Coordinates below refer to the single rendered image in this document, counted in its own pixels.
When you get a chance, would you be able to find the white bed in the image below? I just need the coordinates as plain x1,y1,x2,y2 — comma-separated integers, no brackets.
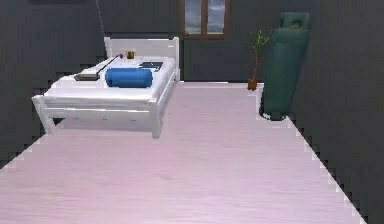
31,36,181,140

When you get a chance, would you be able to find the brown framed window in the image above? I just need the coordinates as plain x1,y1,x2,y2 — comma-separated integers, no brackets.
179,0,232,41

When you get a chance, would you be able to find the grey laptop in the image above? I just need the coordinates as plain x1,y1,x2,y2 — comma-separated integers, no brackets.
73,72,101,82

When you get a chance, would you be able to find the blue bolster pillow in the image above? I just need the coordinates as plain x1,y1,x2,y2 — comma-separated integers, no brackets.
104,67,154,89

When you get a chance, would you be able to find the dark blue book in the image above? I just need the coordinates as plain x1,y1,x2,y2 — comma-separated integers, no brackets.
138,61,164,73

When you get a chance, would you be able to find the thin green house plant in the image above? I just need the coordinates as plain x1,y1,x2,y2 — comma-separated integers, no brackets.
246,29,272,92

